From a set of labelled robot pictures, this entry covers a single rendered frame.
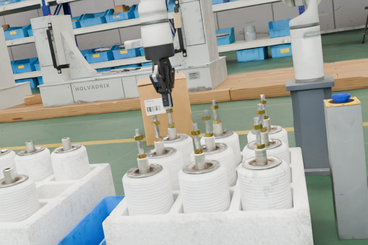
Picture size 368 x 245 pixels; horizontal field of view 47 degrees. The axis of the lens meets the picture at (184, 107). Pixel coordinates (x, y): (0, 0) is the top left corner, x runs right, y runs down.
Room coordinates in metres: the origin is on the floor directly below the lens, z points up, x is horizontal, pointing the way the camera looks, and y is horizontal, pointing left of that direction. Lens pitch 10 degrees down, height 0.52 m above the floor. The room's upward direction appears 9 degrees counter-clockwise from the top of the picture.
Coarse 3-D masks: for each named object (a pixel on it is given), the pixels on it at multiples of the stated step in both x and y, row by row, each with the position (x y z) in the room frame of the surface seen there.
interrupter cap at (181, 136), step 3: (168, 135) 1.08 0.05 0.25; (177, 135) 1.07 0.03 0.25; (180, 135) 1.06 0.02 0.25; (183, 135) 1.06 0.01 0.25; (186, 135) 1.05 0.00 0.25; (165, 138) 1.06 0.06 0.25; (168, 138) 1.06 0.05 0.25; (177, 138) 1.05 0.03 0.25; (180, 138) 1.03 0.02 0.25; (183, 138) 1.02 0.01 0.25; (186, 138) 1.03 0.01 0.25; (165, 141) 1.03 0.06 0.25; (168, 141) 1.02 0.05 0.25; (171, 141) 1.01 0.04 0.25; (174, 141) 1.01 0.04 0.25; (177, 141) 1.01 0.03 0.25
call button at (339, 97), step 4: (344, 92) 0.91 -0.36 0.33; (332, 96) 0.90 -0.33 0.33; (336, 96) 0.89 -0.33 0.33; (340, 96) 0.89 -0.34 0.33; (344, 96) 0.88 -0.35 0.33; (348, 96) 0.89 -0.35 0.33; (336, 100) 0.89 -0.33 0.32; (340, 100) 0.89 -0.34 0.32; (344, 100) 0.89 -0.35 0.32; (348, 100) 0.89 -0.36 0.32
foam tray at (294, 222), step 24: (120, 216) 0.78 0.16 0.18; (144, 216) 0.76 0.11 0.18; (168, 216) 0.75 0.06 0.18; (192, 216) 0.73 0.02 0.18; (216, 216) 0.71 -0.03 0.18; (240, 216) 0.70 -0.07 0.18; (264, 216) 0.69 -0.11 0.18; (288, 216) 0.68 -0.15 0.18; (120, 240) 0.76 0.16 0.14; (144, 240) 0.74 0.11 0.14; (168, 240) 0.73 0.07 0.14; (192, 240) 0.72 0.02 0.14; (216, 240) 0.71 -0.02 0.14; (240, 240) 0.70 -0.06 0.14; (264, 240) 0.69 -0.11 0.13; (288, 240) 0.68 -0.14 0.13; (312, 240) 0.67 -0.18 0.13
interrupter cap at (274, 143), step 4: (272, 140) 0.89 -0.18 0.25; (276, 140) 0.89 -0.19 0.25; (280, 140) 0.88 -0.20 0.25; (248, 144) 0.88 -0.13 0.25; (252, 144) 0.88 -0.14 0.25; (272, 144) 0.86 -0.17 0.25; (276, 144) 0.86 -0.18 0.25; (280, 144) 0.85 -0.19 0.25; (248, 148) 0.87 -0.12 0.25; (252, 148) 0.85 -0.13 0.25; (268, 148) 0.84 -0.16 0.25; (272, 148) 0.84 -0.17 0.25
